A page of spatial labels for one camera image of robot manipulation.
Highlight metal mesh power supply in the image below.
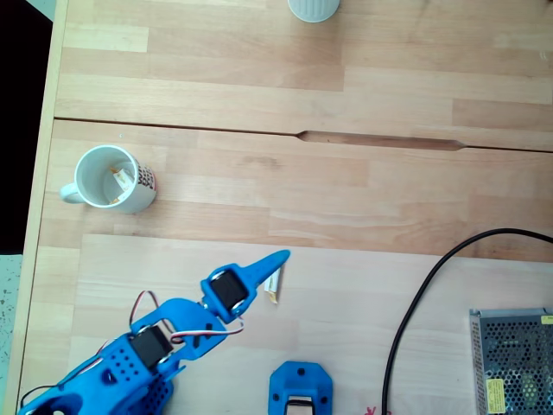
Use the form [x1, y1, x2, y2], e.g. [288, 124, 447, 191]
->
[469, 307, 553, 415]

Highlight thick black cable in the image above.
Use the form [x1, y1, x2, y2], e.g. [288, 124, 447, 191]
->
[381, 227, 553, 415]

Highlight wooden base board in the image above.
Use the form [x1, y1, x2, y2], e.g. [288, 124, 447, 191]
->
[64, 233, 553, 415]

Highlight wooden post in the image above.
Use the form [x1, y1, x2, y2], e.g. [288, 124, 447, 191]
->
[287, 395, 315, 415]

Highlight white ribbed cup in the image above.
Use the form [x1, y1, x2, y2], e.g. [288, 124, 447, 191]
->
[287, 0, 341, 23]

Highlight blue post base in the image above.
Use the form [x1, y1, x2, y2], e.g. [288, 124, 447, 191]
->
[268, 361, 335, 415]

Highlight white mug with black text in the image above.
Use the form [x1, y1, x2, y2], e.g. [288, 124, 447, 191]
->
[59, 144, 158, 215]

